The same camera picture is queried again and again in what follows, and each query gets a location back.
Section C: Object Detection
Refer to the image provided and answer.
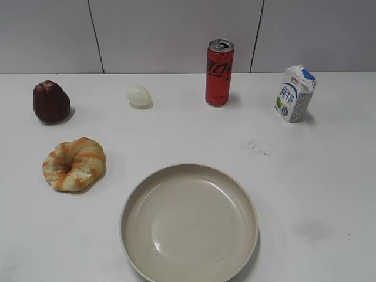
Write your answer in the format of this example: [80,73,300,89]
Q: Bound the orange striped bagel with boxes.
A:
[42,137,106,192]

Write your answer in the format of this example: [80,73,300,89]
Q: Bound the beige round plate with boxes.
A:
[119,163,259,281]

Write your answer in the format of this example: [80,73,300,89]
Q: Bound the red soda can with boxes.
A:
[205,39,234,106]

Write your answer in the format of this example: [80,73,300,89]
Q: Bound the white blue milk carton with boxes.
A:
[274,65,317,123]

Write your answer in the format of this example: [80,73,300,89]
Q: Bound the white egg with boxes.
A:
[126,85,152,106]

